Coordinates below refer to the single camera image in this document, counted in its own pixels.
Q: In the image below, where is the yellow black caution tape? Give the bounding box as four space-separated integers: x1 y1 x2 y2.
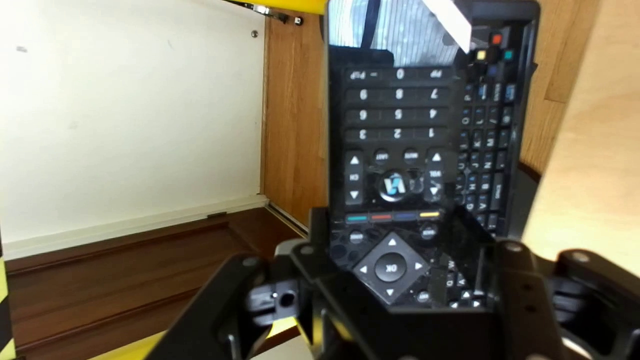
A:
0 253 17 360

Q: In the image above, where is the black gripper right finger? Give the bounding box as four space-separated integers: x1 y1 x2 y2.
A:
458 210 640 360

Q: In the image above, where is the black remote with number keypad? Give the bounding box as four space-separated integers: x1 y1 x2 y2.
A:
323 0 468 311

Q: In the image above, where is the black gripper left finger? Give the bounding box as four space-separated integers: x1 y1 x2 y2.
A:
145 206 375 360

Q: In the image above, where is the white board panel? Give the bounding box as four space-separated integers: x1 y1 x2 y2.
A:
0 0 269 263

